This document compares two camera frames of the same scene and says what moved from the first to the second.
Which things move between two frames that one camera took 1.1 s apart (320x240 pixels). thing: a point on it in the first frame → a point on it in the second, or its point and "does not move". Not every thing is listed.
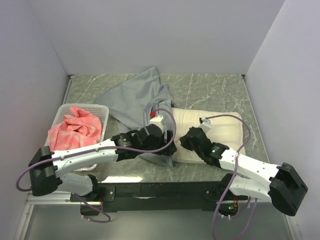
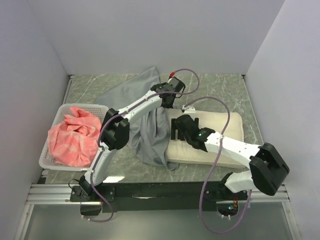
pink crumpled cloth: [80, 128] does not move
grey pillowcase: [130, 102] does not move
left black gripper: [169, 138] → [170, 106]
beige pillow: [228, 132] does not move
